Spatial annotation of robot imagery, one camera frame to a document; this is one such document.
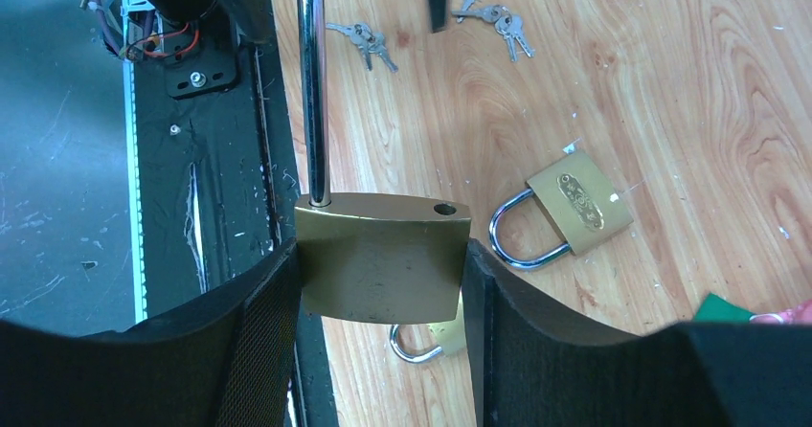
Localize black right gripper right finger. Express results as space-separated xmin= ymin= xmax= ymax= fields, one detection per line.
xmin=462 ymin=239 xmax=811 ymax=426

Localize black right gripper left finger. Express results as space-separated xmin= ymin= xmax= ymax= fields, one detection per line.
xmin=1 ymin=239 xmax=301 ymax=426

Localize large brass padlock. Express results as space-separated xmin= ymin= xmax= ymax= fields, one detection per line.
xmin=388 ymin=297 xmax=468 ymax=366

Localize small key bunch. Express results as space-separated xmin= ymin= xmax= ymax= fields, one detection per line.
xmin=451 ymin=5 xmax=535 ymax=62
xmin=326 ymin=22 xmax=398 ymax=73

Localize small brass padlock with key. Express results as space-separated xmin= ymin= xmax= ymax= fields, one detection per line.
xmin=295 ymin=0 xmax=471 ymax=325

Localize small loose key bunch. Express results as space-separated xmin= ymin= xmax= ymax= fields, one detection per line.
xmin=451 ymin=5 xmax=535 ymax=62

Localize green t-shirt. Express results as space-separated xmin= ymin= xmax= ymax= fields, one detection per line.
xmin=692 ymin=293 xmax=754 ymax=323

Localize pink printed shirt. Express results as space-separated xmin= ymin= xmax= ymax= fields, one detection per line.
xmin=749 ymin=301 xmax=811 ymax=325

